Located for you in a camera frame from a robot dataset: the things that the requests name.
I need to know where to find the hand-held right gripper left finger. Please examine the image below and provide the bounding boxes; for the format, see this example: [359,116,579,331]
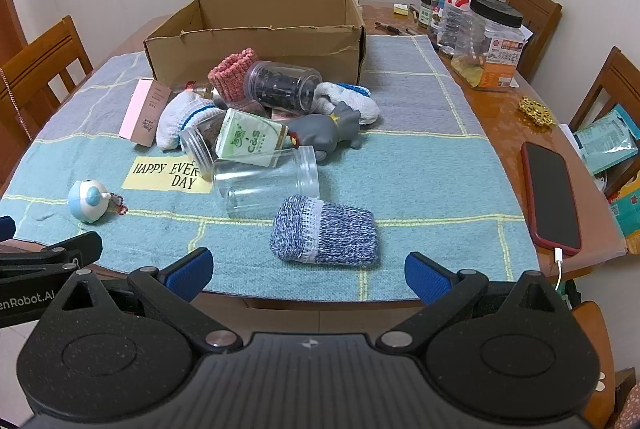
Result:
[47,247,244,355]

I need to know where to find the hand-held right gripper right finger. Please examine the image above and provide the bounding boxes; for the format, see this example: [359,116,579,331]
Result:
[376,252,571,354]

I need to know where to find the blue and white round toy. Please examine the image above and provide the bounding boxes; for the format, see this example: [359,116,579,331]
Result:
[67,179,129,224]

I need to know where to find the blue and white knit sock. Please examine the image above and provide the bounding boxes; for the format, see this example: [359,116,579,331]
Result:
[270,195,379,268]

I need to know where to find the clear plastic jar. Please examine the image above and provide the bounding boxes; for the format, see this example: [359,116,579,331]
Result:
[212,146,321,218]

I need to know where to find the clear jar with brown contents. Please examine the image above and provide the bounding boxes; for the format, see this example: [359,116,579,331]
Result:
[178,112,228,178]

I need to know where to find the green tissue pack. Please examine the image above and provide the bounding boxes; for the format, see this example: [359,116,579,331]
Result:
[216,108,289,168]

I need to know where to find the white sock with blue stripe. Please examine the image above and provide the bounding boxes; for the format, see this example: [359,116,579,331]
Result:
[314,82,381,126]
[156,90,227,151]

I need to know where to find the pink and cream carton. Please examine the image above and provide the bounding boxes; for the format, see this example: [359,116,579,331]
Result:
[120,78,172,147]

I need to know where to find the grey cat toy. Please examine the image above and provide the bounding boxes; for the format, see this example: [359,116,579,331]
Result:
[286,100,362,165]

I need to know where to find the pink knit sock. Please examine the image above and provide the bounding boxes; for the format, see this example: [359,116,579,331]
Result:
[207,49,259,102]

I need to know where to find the clear jar with dark contents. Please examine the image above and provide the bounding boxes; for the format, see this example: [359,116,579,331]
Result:
[243,60,323,114]

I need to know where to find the brown cardboard box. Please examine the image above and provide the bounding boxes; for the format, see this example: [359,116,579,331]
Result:
[144,0,367,91]

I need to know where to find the yellow paper note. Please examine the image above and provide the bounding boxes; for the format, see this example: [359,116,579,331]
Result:
[123,156,214,194]

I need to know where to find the blue grey checked blanket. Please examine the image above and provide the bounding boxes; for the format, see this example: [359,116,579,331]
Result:
[0,34,542,310]

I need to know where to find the red phone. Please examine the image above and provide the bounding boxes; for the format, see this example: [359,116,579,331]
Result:
[520,142,583,256]

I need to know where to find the wooden chair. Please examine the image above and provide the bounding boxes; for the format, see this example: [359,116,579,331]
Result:
[0,15,95,145]
[570,300,617,429]
[505,0,563,82]
[569,46,640,135]

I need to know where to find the gold ornament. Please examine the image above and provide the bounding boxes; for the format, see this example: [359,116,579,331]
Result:
[517,96,557,128]

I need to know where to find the green yellow packet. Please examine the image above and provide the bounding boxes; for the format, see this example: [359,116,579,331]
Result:
[602,174,640,255]

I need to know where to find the teal packet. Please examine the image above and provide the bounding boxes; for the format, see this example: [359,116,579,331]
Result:
[572,104,640,175]

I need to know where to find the large clear jar black lid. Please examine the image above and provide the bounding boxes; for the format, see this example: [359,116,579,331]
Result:
[451,0,526,91]

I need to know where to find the white charging cable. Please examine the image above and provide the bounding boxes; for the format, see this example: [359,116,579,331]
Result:
[551,247,568,296]

